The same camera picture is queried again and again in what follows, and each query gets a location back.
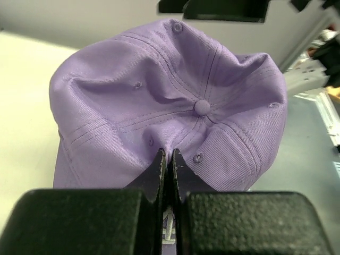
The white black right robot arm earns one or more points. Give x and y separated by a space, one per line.
237 11

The aluminium frame post right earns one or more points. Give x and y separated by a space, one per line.
307 36

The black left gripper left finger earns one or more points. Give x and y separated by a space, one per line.
90 221

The lilac cap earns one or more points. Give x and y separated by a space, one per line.
166 85

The white slotted cable duct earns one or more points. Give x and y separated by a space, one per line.
329 116

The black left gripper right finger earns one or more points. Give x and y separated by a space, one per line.
211 222

